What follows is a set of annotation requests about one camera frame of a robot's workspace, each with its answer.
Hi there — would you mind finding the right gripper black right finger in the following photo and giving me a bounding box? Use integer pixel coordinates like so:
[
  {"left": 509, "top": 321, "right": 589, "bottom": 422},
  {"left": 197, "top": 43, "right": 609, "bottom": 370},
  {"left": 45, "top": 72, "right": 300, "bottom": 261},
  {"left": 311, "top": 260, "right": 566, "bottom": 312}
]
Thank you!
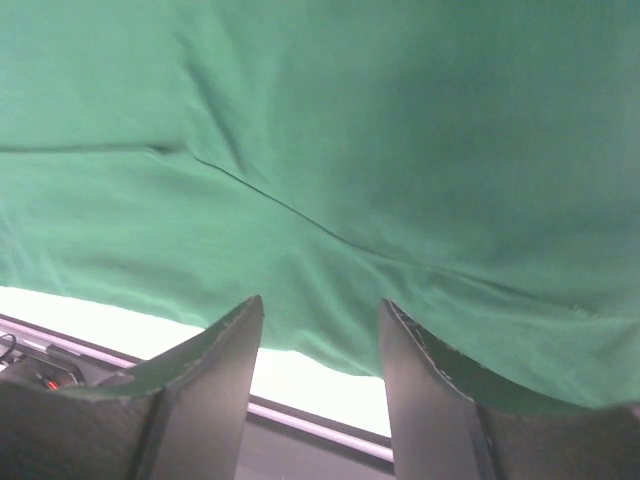
[{"left": 379, "top": 299, "right": 639, "bottom": 479}]

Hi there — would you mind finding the green t shirt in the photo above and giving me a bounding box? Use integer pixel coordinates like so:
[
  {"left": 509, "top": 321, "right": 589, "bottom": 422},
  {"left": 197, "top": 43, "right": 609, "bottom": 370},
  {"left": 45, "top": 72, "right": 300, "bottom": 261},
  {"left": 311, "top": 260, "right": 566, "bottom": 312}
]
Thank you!
[{"left": 1, "top": 1, "right": 639, "bottom": 407}]

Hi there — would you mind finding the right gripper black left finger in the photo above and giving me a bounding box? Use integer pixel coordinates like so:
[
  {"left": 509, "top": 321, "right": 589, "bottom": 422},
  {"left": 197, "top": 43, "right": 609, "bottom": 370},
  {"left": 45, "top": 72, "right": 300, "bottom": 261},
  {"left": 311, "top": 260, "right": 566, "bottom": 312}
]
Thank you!
[{"left": 1, "top": 296, "right": 264, "bottom": 479}]

